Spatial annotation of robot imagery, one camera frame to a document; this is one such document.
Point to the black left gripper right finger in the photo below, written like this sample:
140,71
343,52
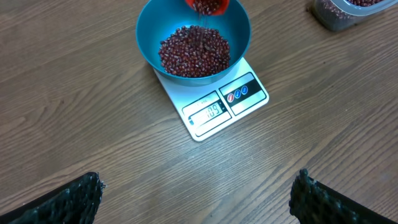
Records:
312,202

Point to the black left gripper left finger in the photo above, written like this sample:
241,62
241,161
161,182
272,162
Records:
74,202

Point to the red measuring scoop blue handle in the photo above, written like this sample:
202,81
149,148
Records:
208,7

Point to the white digital kitchen scale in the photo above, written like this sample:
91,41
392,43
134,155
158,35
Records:
206,110

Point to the red beans in bowl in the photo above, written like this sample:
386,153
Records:
194,52

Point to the blue plastic bowl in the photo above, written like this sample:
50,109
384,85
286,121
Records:
160,18

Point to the clear plastic food container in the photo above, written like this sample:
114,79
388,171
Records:
337,15

